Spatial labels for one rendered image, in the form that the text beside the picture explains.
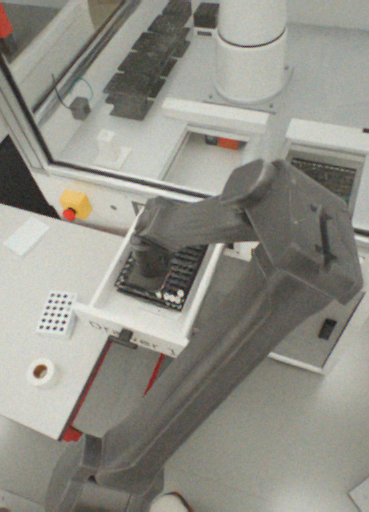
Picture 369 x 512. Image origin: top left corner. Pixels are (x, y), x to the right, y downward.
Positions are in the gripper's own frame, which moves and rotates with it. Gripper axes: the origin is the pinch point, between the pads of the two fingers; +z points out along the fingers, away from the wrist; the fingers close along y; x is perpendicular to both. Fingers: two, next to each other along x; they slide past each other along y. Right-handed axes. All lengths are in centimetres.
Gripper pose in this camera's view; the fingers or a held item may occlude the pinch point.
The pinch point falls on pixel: (156, 286)
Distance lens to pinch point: 95.2
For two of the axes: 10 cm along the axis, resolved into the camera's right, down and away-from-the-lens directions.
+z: 0.7, 5.3, 8.4
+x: 9.2, 3.0, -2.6
